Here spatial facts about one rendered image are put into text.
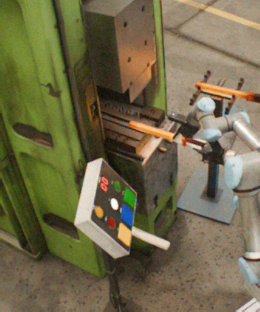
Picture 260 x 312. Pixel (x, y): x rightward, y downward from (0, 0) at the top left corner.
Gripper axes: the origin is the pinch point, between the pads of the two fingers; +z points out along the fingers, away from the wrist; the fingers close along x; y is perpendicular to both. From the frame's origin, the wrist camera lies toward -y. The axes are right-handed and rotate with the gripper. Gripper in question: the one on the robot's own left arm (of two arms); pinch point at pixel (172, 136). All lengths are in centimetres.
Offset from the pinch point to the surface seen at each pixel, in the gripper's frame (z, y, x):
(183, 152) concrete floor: 105, 19, 80
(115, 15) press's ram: -58, -50, -16
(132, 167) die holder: 20.9, -6.3, -15.8
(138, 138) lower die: 9.7, -13.2, -6.6
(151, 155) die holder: 13.6, -2.7, -7.4
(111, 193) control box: -8, -7, -52
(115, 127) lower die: 17.1, -26.4, -5.0
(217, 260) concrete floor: 74, 74, 3
